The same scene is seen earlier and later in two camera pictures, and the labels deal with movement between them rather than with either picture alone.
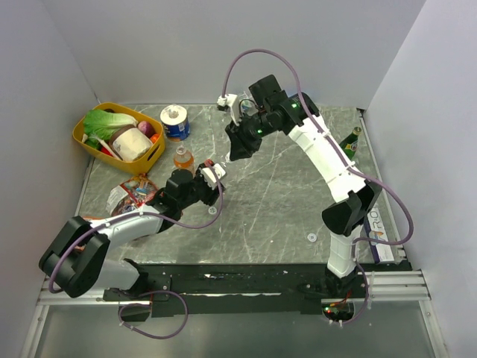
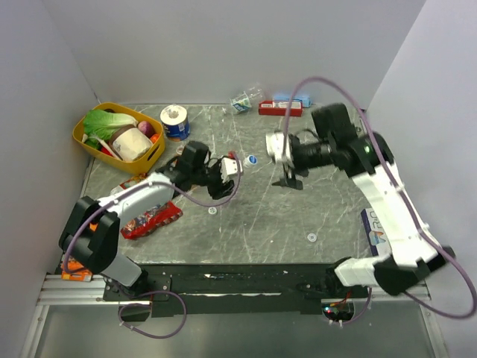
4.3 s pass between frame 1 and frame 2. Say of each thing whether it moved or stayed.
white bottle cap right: stayed
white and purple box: stayed
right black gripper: moved
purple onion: stayed
